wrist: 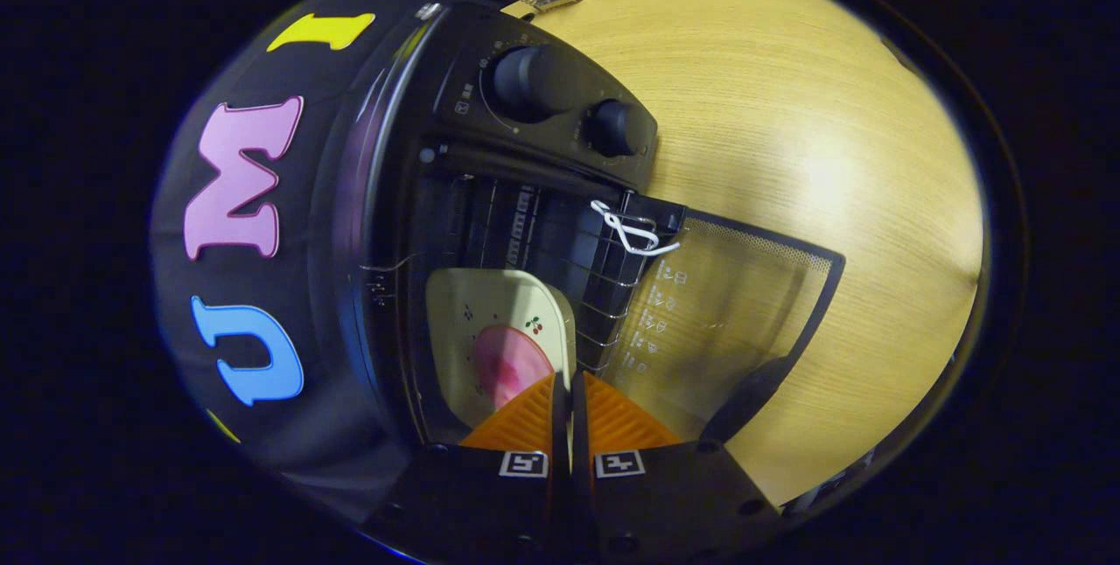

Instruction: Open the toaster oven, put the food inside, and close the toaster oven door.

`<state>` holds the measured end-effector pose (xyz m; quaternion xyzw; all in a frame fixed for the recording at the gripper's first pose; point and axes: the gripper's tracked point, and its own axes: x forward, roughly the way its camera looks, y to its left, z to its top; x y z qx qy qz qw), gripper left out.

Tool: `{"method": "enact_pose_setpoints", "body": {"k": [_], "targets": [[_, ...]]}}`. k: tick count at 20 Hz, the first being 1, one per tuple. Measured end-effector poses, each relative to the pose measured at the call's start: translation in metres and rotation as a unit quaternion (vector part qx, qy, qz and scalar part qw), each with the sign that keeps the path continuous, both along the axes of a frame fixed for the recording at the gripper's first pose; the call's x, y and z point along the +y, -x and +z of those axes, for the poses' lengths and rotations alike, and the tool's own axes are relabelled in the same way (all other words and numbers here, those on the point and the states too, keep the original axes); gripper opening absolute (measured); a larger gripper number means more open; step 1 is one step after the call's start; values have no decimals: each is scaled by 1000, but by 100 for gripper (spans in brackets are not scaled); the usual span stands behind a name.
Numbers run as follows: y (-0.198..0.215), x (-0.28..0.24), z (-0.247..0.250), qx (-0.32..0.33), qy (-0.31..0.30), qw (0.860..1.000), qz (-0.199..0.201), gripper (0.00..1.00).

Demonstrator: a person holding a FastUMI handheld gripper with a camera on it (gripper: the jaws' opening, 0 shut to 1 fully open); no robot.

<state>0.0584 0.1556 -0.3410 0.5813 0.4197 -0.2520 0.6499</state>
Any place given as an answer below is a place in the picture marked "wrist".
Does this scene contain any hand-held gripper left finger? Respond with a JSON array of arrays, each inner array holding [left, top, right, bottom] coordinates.
[[363, 371, 574, 562]]

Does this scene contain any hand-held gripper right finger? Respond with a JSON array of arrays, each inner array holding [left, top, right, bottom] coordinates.
[[570, 371, 784, 559]]

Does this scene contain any black toaster oven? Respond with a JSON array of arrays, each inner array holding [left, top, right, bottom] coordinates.
[[311, 1, 845, 461]]

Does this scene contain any cream square tray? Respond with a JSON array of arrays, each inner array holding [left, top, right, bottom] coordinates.
[[424, 268, 578, 430]]

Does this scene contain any white cord tie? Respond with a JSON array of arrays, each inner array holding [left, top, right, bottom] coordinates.
[[591, 199, 682, 257]]

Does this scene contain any pink ham slice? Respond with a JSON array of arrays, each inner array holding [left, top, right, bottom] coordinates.
[[472, 324, 557, 413]]

